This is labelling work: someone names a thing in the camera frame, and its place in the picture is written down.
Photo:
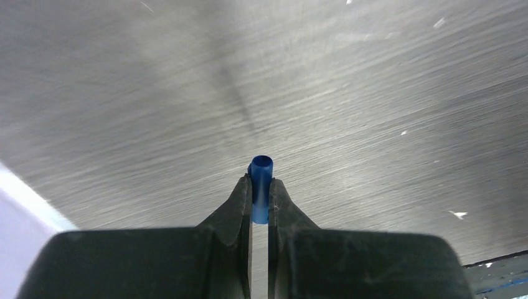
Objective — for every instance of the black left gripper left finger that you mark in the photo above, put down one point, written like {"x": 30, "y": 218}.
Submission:
{"x": 210, "y": 260}

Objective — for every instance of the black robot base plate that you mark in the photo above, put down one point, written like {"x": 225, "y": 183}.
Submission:
{"x": 502, "y": 277}

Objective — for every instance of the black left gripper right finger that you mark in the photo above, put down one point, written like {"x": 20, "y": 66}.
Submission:
{"x": 306, "y": 261}

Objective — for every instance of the blue marker cap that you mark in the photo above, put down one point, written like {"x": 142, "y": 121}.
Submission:
{"x": 260, "y": 171}

